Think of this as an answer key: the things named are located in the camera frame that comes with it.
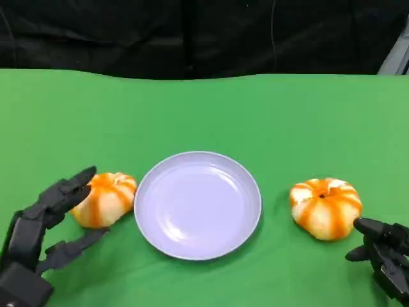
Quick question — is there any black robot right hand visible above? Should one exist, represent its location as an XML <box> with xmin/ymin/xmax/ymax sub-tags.
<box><xmin>344</xmin><ymin>217</ymin><xmax>409</xmax><ymax>303</ymax></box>

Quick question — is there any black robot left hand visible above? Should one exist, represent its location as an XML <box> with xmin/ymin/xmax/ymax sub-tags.
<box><xmin>0</xmin><ymin>165</ymin><xmax>110</xmax><ymax>279</ymax></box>

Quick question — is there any orange white toy bread roll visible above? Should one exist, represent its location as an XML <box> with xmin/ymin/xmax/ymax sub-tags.
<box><xmin>289</xmin><ymin>177</ymin><xmax>364</xmax><ymax>240</ymax></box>
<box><xmin>69</xmin><ymin>171</ymin><xmax>138</xmax><ymax>229</ymax></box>

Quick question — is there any lilac plate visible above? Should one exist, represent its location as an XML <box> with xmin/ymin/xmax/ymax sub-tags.
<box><xmin>133</xmin><ymin>150</ymin><xmax>263</xmax><ymax>261</ymax></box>

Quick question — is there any green table cloth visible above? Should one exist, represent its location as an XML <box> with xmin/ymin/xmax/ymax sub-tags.
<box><xmin>0</xmin><ymin>68</ymin><xmax>409</xmax><ymax>307</ymax></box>

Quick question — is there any black backdrop curtain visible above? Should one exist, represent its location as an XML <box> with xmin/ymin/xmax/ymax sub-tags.
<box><xmin>0</xmin><ymin>0</ymin><xmax>409</xmax><ymax>80</ymax></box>

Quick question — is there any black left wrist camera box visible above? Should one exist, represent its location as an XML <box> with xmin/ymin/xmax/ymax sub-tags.
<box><xmin>0</xmin><ymin>262</ymin><xmax>54</xmax><ymax>307</ymax></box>

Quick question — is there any grey metal frame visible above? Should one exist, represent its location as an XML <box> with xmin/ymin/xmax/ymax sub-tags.
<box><xmin>378</xmin><ymin>24</ymin><xmax>409</xmax><ymax>76</ymax></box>

